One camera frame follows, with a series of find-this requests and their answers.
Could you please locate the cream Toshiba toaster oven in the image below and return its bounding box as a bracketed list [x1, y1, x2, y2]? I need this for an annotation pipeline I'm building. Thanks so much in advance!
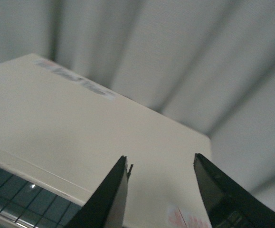
[0, 54, 211, 228]

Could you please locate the metal oven rack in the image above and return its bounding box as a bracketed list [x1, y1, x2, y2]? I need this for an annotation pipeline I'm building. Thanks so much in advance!
[0, 168, 81, 228]

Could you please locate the grey pleated curtain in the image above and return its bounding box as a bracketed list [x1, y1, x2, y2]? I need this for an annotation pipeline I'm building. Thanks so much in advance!
[0, 0, 275, 210]

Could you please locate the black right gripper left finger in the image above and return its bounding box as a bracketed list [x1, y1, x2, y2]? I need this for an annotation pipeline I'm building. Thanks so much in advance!
[66, 156, 133, 228]

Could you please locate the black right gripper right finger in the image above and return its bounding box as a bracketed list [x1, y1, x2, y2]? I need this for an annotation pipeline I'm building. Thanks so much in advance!
[193, 153, 275, 228]

